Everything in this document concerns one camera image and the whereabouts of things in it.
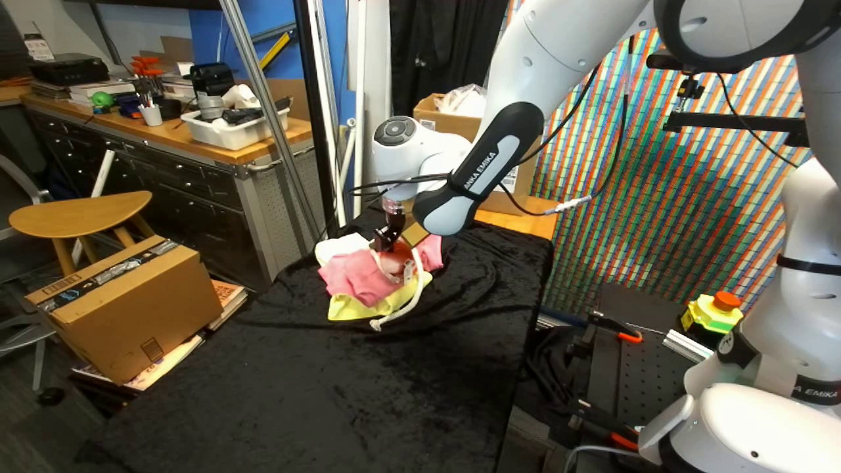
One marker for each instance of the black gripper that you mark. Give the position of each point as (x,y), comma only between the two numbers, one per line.
(391,221)

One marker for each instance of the pink shirt with orange print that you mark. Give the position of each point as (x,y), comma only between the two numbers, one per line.
(358,277)

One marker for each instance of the yellow cloth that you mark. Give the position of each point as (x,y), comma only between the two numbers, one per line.
(358,310)

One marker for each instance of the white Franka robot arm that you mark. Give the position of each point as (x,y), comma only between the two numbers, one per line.
(543,52)

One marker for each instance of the white towel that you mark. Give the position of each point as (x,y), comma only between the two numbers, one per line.
(338,248)

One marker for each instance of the wooden side platform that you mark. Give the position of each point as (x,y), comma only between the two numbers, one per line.
(526,215)

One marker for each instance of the cardboard box with white label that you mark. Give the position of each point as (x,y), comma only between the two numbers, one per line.
(429,108)

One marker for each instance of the black vertical pole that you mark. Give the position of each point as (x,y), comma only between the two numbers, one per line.
(320,106)

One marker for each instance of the silver metal pole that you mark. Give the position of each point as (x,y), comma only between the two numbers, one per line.
(267,114)

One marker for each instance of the black velvet tablecloth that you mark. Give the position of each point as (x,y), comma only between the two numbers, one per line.
(264,376)

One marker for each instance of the white plastic bin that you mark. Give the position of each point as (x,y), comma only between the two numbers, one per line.
(228,130)

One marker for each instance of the black curtain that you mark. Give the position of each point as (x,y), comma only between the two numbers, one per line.
(438,42)

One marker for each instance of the wooden top counter cabinet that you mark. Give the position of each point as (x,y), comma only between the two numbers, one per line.
(174,185)

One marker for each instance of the black round appliance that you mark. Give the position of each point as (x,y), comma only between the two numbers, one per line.
(212,83)

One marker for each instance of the cardboard box with black tape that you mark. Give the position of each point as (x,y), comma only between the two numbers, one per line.
(132,305)

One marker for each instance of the white cup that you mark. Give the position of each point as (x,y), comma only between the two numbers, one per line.
(150,117)

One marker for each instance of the black perforated breadboard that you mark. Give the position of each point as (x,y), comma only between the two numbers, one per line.
(639,376)

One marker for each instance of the multicolour striped backdrop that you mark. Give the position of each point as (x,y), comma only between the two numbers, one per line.
(685,219)

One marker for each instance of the wooden stool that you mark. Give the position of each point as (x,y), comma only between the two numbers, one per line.
(79,213)

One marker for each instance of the yellow red emergency stop button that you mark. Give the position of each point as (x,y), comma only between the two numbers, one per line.
(711,313)

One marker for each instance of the black printer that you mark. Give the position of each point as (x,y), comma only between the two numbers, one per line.
(69,70)

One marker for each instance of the grey office chair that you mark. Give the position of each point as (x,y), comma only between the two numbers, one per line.
(17,264)

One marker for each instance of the tape-wrapped wrist camera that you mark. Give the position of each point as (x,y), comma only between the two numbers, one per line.
(414,235)

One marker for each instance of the black camera on mount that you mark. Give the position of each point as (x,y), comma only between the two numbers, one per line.
(666,63)

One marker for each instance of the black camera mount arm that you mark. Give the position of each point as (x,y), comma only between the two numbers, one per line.
(737,121)

